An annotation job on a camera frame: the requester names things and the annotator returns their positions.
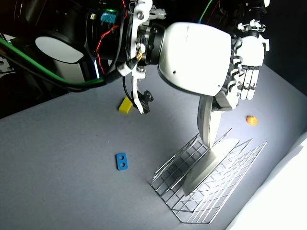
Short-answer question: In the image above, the orange swirl cookie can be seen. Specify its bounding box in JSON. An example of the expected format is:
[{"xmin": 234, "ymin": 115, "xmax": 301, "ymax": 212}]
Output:
[{"xmin": 246, "ymin": 115, "xmax": 259, "ymax": 127}]

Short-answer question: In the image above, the robot torso with light strip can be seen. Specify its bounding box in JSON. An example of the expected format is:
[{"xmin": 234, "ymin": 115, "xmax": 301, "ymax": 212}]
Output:
[{"xmin": 51, "ymin": 56, "xmax": 101, "ymax": 83}]

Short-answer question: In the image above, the silver wire dish rack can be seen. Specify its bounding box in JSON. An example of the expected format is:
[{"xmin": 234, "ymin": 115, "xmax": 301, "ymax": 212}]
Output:
[{"xmin": 149, "ymin": 128, "xmax": 268, "ymax": 225}]

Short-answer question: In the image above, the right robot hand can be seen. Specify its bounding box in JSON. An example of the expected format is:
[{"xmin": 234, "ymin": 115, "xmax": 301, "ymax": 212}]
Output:
[{"xmin": 157, "ymin": 22, "xmax": 243, "ymax": 112}]

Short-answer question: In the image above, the thick green cable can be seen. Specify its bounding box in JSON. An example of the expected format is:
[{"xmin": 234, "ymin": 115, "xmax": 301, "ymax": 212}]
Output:
[{"xmin": 0, "ymin": 38, "xmax": 107, "ymax": 87}]

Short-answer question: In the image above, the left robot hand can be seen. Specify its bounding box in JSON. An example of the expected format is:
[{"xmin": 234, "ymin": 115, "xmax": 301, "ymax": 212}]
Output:
[{"xmin": 240, "ymin": 35, "xmax": 265, "ymax": 100}]

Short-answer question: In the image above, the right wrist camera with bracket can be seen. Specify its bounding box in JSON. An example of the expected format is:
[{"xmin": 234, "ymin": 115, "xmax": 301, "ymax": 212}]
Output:
[{"xmin": 117, "ymin": 0, "xmax": 167, "ymax": 115}]

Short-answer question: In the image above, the yellow rectangular block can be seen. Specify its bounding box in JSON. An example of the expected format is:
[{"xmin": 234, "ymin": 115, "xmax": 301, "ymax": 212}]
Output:
[{"xmin": 118, "ymin": 96, "xmax": 134, "ymax": 114}]

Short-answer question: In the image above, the white plate with black rim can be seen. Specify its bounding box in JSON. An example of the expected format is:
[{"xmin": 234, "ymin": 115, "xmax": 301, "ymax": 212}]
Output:
[
  {"xmin": 183, "ymin": 138, "xmax": 240, "ymax": 196},
  {"xmin": 197, "ymin": 95, "xmax": 223, "ymax": 149}
]

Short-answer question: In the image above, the blue block with two holes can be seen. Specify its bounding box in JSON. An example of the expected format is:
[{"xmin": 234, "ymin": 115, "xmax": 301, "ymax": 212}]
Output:
[{"xmin": 115, "ymin": 152, "xmax": 129, "ymax": 171}]

